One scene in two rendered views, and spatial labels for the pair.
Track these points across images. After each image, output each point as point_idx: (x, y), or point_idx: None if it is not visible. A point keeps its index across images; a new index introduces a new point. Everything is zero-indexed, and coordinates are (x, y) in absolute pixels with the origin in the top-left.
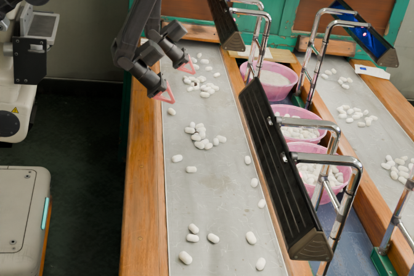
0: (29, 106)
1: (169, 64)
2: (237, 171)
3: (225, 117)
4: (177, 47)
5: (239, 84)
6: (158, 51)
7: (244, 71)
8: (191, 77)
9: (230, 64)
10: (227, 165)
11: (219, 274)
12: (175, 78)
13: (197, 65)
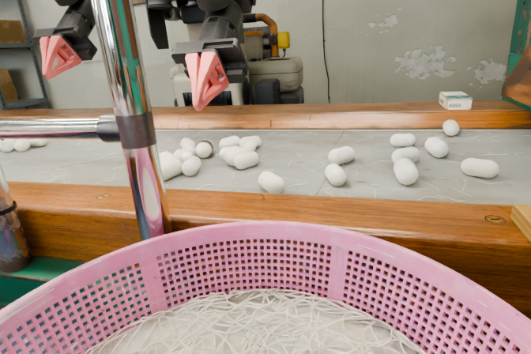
0: (175, 79)
1: (355, 137)
2: None
3: (10, 178)
4: (206, 25)
5: (128, 201)
6: None
7: (390, 309)
8: (246, 142)
9: (378, 209)
10: None
11: None
12: (266, 141)
13: (336, 149)
